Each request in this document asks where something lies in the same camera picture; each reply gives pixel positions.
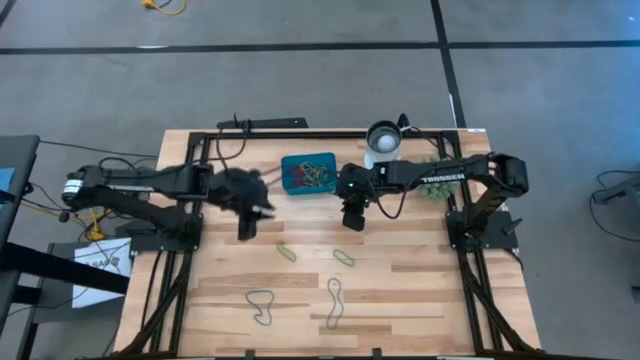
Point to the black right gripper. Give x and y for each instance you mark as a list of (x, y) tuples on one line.
[(355, 182)]

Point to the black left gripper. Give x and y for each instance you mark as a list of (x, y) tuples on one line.
[(235, 192)]

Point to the small green rubber band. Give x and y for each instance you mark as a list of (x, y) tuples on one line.
[(286, 252), (344, 257)]

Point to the dark green rubber band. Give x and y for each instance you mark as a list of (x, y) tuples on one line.
[(335, 278)]

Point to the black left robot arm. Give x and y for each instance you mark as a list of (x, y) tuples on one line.
[(150, 182)]

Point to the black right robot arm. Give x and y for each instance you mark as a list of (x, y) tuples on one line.
[(400, 172)]

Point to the teal plastic bin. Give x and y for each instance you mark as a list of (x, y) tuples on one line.
[(287, 160)]

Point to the white cylindrical cup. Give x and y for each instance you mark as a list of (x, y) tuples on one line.
[(380, 150)]

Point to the white ball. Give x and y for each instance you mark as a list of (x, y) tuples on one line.
[(387, 144)]

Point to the black flat device box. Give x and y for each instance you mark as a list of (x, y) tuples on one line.
[(275, 123)]

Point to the green spiky plant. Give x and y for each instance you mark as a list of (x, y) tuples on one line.
[(435, 192)]

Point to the white paper sign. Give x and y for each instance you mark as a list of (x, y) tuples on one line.
[(107, 248)]

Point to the black support beam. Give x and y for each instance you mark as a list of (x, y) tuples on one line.
[(50, 265)]

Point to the dark grey desk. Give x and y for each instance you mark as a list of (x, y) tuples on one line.
[(20, 155)]

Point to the blue paper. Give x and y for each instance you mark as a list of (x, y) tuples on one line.
[(6, 182)]

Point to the black aluminium table frame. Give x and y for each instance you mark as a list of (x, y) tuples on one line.
[(325, 135)]

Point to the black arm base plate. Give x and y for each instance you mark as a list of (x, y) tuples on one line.
[(165, 244), (500, 236)]

